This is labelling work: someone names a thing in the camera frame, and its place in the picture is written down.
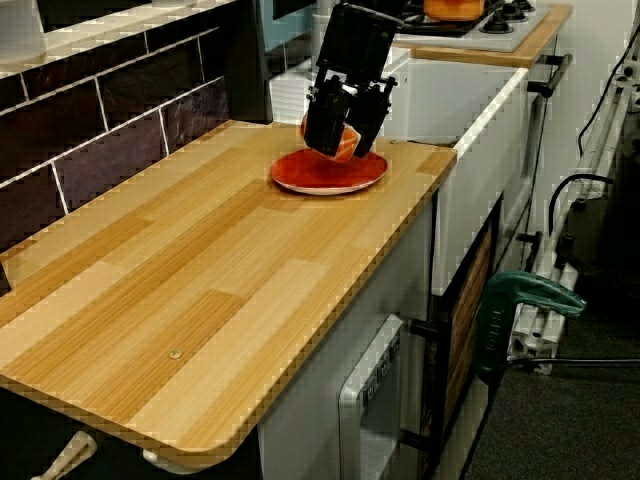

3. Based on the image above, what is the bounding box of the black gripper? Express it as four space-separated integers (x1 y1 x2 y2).
302 2 405 160

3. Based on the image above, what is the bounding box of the small white block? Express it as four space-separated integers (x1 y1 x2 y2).
299 110 362 164

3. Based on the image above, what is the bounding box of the red round plate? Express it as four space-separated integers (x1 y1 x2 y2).
270 148 390 197

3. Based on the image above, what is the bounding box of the white toy sink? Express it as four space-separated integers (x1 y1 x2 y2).
269 43 530 297

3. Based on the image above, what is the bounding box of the orange pot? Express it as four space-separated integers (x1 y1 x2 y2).
422 0 486 22

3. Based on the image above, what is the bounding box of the grey toy stove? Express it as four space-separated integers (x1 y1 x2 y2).
389 0 551 54

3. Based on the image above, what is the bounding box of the wooden slat door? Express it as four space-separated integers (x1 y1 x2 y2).
429 199 504 466

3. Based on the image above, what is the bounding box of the beige shelf ledge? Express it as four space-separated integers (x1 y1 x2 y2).
0 0 236 79

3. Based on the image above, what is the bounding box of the green clamp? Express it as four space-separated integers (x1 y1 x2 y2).
474 271 587 381

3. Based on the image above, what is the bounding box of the dark tile backsplash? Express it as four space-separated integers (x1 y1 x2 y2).
0 22 231 251

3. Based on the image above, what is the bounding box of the white toy kitchen cabinet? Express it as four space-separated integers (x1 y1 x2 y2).
257 199 436 480

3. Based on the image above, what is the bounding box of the white toy dishwasher door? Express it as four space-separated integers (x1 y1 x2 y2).
337 313 404 480

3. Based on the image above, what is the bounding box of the black bar handle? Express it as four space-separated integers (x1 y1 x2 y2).
409 319 451 346
527 52 574 99

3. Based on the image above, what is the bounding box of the curved black cable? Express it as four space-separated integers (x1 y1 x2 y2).
546 173 615 237

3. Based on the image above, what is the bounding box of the aluminium frame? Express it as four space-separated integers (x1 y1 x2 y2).
507 64 640 376

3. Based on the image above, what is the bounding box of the white bar handle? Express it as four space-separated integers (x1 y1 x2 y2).
142 447 201 475

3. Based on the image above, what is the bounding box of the beige lever handle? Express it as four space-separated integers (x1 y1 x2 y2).
29 430 96 480

